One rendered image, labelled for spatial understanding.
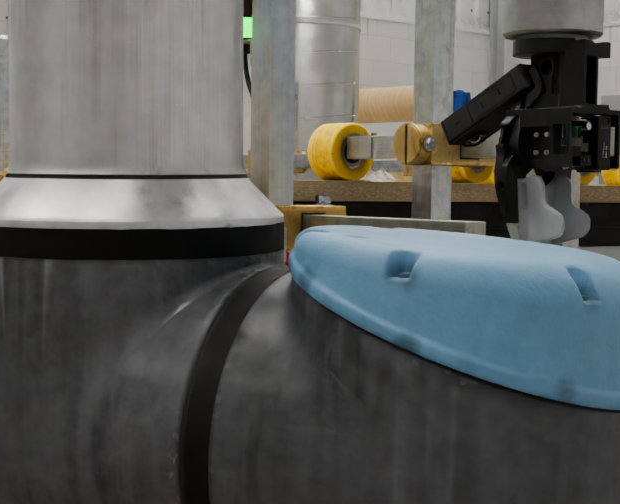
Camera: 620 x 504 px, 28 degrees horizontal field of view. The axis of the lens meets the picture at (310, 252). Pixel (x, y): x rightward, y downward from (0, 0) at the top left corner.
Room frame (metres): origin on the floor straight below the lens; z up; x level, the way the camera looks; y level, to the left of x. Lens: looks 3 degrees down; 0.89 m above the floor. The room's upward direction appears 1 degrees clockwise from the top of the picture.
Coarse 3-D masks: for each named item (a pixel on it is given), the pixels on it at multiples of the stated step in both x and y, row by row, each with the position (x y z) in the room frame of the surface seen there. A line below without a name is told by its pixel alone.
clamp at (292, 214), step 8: (280, 208) 1.37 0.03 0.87; (288, 208) 1.38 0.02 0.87; (296, 208) 1.39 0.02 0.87; (304, 208) 1.40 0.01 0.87; (312, 208) 1.40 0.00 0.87; (320, 208) 1.41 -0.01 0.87; (328, 208) 1.42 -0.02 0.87; (336, 208) 1.43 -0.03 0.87; (344, 208) 1.43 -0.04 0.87; (288, 216) 1.38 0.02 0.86; (296, 216) 1.39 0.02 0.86; (288, 224) 1.38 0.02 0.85; (296, 224) 1.39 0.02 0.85; (288, 232) 1.38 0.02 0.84; (296, 232) 1.39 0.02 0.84; (288, 240) 1.38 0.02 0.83; (288, 248) 1.38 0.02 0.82
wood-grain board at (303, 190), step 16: (0, 176) 1.38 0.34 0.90; (304, 192) 1.66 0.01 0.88; (320, 192) 1.68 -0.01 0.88; (336, 192) 1.69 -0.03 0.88; (352, 192) 1.71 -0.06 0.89; (368, 192) 1.73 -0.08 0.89; (384, 192) 1.75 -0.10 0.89; (400, 192) 1.77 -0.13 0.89; (464, 192) 1.85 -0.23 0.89; (480, 192) 1.87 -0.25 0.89; (592, 192) 2.04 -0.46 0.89; (608, 192) 2.07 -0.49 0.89
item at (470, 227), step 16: (304, 224) 1.39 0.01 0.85; (320, 224) 1.37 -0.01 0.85; (336, 224) 1.35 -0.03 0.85; (352, 224) 1.33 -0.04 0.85; (368, 224) 1.31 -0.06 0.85; (384, 224) 1.29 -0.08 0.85; (400, 224) 1.27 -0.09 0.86; (416, 224) 1.25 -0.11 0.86; (432, 224) 1.24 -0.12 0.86; (448, 224) 1.22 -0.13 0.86; (464, 224) 1.20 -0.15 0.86; (480, 224) 1.22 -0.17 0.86
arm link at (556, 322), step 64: (320, 256) 0.48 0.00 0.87; (384, 256) 0.46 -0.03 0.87; (448, 256) 0.46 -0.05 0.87; (512, 256) 0.48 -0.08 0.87; (576, 256) 0.51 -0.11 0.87; (256, 320) 0.51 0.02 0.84; (320, 320) 0.48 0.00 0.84; (384, 320) 0.46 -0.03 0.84; (448, 320) 0.45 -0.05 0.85; (512, 320) 0.45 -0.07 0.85; (576, 320) 0.45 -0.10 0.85; (192, 384) 0.50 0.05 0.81; (256, 384) 0.49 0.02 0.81; (320, 384) 0.48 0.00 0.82; (384, 384) 0.46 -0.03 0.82; (448, 384) 0.45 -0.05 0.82; (512, 384) 0.44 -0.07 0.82; (576, 384) 0.45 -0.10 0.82; (192, 448) 0.50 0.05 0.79; (256, 448) 0.48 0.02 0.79; (320, 448) 0.47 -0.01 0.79; (384, 448) 0.45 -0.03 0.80; (448, 448) 0.45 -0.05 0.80; (512, 448) 0.44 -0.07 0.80; (576, 448) 0.45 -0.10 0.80
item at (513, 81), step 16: (512, 80) 1.15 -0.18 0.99; (528, 80) 1.14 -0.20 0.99; (480, 96) 1.18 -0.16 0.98; (496, 96) 1.16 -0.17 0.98; (512, 96) 1.15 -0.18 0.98; (464, 112) 1.19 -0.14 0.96; (480, 112) 1.18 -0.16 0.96; (496, 112) 1.17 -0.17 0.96; (448, 128) 1.21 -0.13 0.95; (464, 128) 1.19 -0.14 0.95; (480, 128) 1.20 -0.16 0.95; (496, 128) 1.21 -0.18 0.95; (464, 144) 1.21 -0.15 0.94
